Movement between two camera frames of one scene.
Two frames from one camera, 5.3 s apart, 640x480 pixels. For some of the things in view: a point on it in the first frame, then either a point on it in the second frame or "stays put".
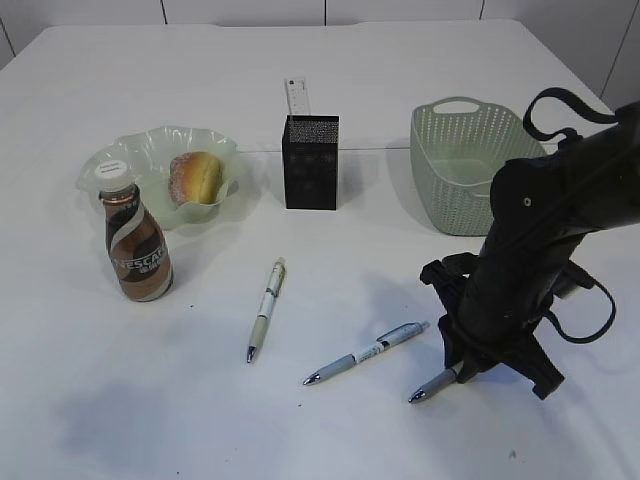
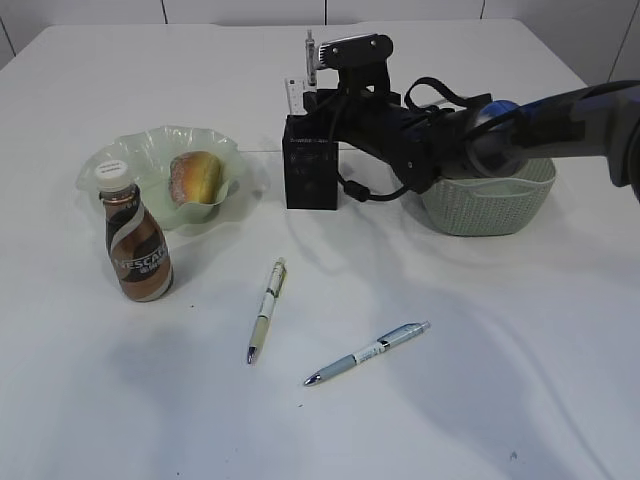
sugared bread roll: [194, 176] stays put
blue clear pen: [398, 335] stays put
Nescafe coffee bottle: [139, 251] stays put
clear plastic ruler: [297, 95] stays put
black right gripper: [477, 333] -> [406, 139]
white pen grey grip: [439, 381] -> [310, 60]
